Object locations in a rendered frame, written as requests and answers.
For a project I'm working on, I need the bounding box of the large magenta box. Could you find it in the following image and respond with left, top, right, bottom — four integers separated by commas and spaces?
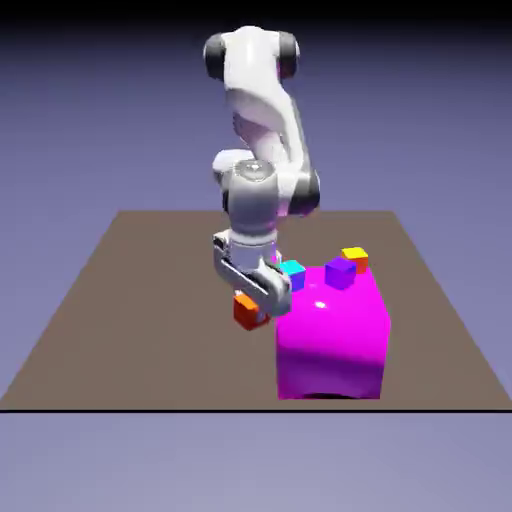
274, 262, 392, 401

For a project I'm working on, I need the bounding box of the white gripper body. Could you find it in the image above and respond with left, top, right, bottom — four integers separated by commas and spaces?
212, 234, 293, 319

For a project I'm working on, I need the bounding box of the small purple cube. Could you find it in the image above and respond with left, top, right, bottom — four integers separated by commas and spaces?
324, 256, 358, 291

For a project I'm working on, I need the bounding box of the small yellow cube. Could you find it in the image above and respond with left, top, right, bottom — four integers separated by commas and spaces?
340, 246, 370, 276

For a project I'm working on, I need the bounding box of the small cyan cube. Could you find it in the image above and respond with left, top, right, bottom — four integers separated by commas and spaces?
278, 260, 307, 293

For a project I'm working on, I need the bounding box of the small orange cube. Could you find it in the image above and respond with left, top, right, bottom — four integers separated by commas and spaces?
233, 293, 271, 332

